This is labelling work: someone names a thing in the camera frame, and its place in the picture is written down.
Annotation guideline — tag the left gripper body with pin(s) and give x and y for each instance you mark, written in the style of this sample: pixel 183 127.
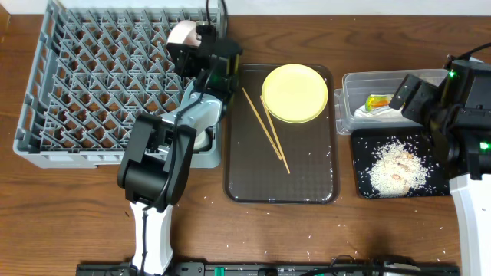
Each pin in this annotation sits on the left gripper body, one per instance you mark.
pixel 184 57

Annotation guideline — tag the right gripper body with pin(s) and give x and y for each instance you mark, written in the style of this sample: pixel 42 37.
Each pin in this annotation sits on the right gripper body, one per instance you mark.
pixel 423 106

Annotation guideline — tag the pink bowl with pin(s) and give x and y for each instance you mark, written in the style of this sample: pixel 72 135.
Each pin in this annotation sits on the pink bowl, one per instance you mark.
pixel 184 33

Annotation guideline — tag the white paper napkin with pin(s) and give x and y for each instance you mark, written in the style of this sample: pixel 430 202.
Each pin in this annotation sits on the white paper napkin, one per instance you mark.
pixel 381 112

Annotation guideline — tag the green snack wrapper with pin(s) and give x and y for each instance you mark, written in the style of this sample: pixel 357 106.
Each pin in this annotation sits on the green snack wrapper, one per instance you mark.
pixel 376 101

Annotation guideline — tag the leftover rice pile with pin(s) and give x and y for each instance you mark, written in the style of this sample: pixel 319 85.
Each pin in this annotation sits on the leftover rice pile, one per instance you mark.
pixel 397 170

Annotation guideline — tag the white cup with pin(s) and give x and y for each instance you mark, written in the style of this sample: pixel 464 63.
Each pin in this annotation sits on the white cup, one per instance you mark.
pixel 202 142

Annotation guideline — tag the yellow plate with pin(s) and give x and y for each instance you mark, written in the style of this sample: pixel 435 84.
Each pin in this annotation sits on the yellow plate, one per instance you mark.
pixel 294 93

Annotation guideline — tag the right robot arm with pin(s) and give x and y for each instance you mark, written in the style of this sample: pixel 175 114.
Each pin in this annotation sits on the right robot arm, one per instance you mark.
pixel 456 117

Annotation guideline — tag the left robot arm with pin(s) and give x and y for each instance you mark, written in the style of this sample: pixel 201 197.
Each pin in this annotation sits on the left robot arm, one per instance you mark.
pixel 156 164

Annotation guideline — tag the black waste tray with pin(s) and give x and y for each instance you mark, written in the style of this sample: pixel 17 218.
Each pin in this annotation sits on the black waste tray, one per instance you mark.
pixel 365 141

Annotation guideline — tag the clear plastic bin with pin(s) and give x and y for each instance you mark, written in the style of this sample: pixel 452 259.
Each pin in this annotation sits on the clear plastic bin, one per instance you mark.
pixel 357 87

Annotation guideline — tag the right wooden chopstick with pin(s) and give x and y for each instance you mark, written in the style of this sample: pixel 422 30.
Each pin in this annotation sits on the right wooden chopstick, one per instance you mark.
pixel 275 135

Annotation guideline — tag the wooden chopstick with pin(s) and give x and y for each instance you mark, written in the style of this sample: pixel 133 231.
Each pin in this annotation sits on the wooden chopstick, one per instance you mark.
pixel 259 119
pixel 275 135

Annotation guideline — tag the grey dish rack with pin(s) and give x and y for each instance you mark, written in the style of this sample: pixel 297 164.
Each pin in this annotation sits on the grey dish rack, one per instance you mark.
pixel 94 72

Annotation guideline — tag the left wooden chopstick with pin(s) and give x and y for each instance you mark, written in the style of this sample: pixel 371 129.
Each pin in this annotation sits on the left wooden chopstick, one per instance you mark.
pixel 259 119

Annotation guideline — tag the dark brown serving tray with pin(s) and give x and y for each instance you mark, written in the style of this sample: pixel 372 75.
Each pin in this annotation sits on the dark brown serving tray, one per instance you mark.
pixel 253 172

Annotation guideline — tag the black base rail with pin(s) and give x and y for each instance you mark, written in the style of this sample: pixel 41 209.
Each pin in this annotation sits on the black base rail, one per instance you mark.
pixel 197 268

